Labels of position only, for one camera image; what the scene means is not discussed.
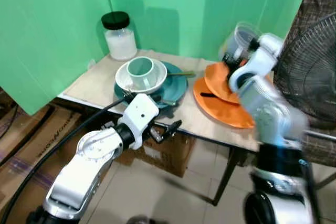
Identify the clear plastic cup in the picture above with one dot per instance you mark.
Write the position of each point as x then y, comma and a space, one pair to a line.
241, 36

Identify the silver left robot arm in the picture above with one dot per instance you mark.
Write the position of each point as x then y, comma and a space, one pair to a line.
86, 166

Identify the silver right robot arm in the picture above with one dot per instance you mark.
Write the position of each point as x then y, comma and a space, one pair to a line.
273, 121

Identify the plain cardboard box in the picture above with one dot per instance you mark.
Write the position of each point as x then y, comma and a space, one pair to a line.
168, 153

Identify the small orange plate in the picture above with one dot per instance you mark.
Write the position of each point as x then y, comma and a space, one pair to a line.
215, 80

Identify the teal plate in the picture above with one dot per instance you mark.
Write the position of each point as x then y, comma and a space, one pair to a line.
176, 87

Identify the black utensil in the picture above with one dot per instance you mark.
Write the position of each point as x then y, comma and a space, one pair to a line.
210, 95

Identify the large orange plate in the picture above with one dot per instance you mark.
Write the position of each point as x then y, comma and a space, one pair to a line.
220, 114

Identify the mint green mug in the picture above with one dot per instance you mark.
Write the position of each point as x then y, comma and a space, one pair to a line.
142, 75

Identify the white bowl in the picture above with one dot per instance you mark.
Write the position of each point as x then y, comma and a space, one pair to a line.
122, 80

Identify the black standing fan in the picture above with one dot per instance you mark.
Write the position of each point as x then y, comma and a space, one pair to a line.
310, 77

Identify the green backdrop panel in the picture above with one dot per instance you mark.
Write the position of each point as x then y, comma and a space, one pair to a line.
178, 9
47, 30

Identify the black table leg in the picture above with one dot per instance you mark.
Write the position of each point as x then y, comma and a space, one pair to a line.
224, 178

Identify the brown plaid chair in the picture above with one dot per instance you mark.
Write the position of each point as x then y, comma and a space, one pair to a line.
316, 2

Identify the black-lidded jar of white powder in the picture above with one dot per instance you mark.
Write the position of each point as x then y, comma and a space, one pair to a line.
122, 43

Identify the printed cardboard box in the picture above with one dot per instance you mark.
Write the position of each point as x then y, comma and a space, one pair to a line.
37, 129

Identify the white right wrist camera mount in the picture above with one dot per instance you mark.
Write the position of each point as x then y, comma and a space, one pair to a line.
262, 60

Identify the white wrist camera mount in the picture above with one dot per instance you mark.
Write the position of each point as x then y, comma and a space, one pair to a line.
262, 60
140, 113

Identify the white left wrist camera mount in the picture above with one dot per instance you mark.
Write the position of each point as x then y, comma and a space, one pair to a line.
140, 113

